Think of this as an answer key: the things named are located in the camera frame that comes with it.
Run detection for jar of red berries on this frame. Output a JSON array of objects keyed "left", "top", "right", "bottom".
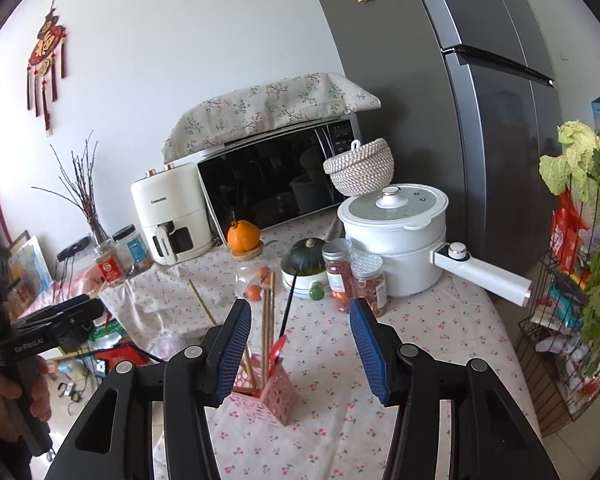
[{"left": 322, "top": 238, "right": 356, "bottom": 314}]

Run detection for orange fruit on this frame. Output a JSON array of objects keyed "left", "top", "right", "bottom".
[{"left": 226, "top": 212, "right": 261, "bottom": 254}]

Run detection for white electric pot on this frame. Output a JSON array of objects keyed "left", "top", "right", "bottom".
[{"left": 337, "top": 183, "right": 534, "bottom": 307}]

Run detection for red snack packet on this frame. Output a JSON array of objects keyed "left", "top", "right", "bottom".
[{"left": 550, "top": 194, "right": 592, "bottom": 272}]

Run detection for white air fryer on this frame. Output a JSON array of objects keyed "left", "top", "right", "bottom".
[{"left": 131, "top": 162, "right": 216, "bottom": 266}]

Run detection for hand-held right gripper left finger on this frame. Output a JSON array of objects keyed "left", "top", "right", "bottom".
[{"left": 45, "top": 298, "right": 253, "bottom": 480}]

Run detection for napa cabbage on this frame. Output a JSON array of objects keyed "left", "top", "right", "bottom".
[{"left": 538, "top": 119, "right": 600, "bottom": 202}]

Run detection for black microwave oven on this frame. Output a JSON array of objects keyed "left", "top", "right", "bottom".
[{"left": 197, "top": 117, "right": 364, "bottom": 234}]

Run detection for long wooden chopstick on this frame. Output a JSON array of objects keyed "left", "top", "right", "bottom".
[{"left": 188, "top": 279, "right": 217, "bottom": 326}]

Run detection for dried branches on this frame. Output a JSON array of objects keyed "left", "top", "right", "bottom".
[{"left": 32, "top": 132, "right": 114, "bottom": 247}]

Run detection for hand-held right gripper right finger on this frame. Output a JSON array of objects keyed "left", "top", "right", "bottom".
[{"left": 349, "top": 297, "right": 556, "bottom": 480}]

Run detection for jar with blue label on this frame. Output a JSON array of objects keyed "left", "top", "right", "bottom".
[{"left": 112, "top": 224, "right": 154, "bottom": 277}]

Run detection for dark green pumpkin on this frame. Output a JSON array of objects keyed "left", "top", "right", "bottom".
[{"left": 285, "top": 238, "right": 326, "bottom": 277}]

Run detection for red spoon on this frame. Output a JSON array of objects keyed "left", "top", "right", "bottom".
[{"left": 269, "top": 336, "right": 289, "bottom": 367}]

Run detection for blue snack packet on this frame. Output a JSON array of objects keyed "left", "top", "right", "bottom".
[{"left": 550, "top": 280, "right": 589, "bottom": 329}]

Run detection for floral cloth cover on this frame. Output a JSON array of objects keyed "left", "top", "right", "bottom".
[{"left": 160, "top": 72, "right": 383, "bottom": 161}]

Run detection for clear glass jar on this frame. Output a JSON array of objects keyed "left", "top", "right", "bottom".
[{"left": 234, "top": 252, "right": 277, "bottom": 302}]

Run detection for cherry print tablecloth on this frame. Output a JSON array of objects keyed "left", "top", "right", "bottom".
[{"left": 100, "top": 220, "right": 527, "bottom": 480}]

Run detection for red knot wall ornament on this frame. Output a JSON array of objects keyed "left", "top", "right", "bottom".
[{"left": 26, "top": 6, "right": 69, "bottom": 137}]

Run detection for grey refrigerator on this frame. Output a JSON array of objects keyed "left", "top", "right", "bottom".
[{"left": 312, "top": 0, "right": 564, "bottom": 287}]

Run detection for black wire rack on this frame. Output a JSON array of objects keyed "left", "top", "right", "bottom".
[{"left": 512, "top": 249, "right": 600, "bottom": 437}]

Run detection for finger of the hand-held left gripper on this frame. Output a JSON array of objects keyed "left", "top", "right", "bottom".
[
  {"left": 47, "top": 293, "right": 94, "bottom": 317},
  {"left": 15, "top": 300, "right": 106, "bottom": 347}
]

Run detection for pink perforated utensil basket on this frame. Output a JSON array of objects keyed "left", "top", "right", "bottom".
[{"left": 229, "top": 347, "right": 301, "bottom": 427}]

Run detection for framed picture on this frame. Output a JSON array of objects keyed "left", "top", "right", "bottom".
[{"left": 7, "top": 230, "right": 54, "bottom": 297}]

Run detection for jar of dried slices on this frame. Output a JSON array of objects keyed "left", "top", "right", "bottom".
[{"left": 352, "top": 253, "right": 389, "bottom": 319}]

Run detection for plain bamboo chopstick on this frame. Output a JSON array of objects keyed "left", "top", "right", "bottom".
[
  {"left": 261, "top": 285, "right": 269, "bottom": 378},
  {"left": 242, "top": 350, "right": 256, "bottom": 392}
]

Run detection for black chopstick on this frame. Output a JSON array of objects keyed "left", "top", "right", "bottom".
[{"left": 278, "top": 274, "right": 301, "bottom": 339}]

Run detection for black power strip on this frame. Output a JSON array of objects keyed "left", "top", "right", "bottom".
[{"left": 56, "top": 237, "right": 92, "bottom": 262}]

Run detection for woven rope basket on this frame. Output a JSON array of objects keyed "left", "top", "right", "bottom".
[{"left": 323, "top": 138, "right": 396, "bottom": 197}]

